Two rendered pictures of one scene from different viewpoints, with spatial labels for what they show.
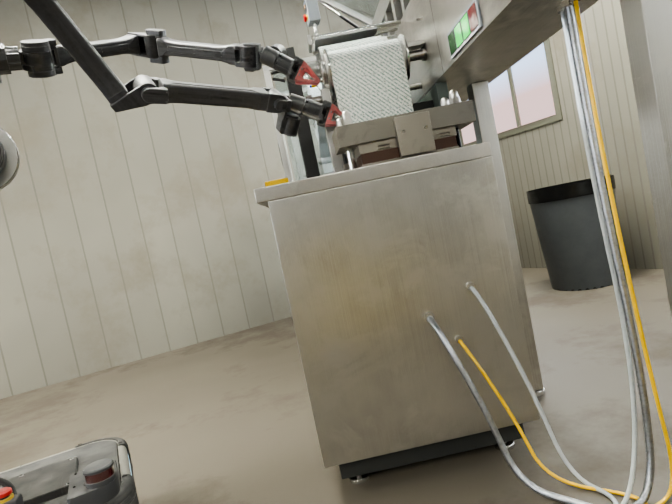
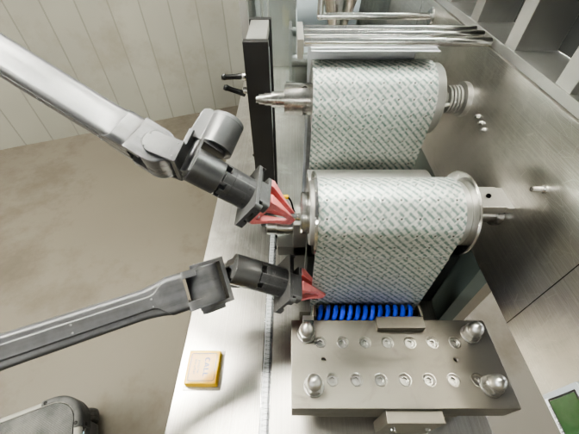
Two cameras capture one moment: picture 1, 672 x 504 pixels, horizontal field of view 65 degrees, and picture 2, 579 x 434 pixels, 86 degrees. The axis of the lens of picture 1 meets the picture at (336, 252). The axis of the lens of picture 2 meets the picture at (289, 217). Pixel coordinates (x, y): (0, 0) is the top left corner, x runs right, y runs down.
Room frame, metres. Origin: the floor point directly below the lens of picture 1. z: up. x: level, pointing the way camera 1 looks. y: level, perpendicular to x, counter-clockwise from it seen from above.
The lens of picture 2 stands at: (1.37, -0.07, 1.65)
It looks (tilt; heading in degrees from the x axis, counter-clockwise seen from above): 48 degrees down; 3
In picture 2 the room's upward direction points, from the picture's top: straight up
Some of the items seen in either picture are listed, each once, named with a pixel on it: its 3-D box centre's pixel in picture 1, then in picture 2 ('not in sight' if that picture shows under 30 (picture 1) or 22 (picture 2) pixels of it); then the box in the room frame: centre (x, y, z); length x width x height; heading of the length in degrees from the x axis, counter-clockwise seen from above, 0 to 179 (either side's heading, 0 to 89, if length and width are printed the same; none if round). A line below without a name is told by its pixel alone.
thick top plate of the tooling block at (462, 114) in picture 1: (401, 128); (392, 365); (1.58, -0.26, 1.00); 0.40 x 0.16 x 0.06; 93
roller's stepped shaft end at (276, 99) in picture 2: not in sight; (270, 99); (2.00, 0.00, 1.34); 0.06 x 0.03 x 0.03; 93
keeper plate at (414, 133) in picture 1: (414, 134); (407, 424); (1.49, -0.28, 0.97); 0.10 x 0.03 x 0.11; 93
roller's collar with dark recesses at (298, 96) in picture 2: (315, 69); (298, 99); (2.00, -0.06, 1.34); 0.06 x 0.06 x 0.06; 3
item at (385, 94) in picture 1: (375, 104); (371, 284); (1.70, -0.22, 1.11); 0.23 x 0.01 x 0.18; 93
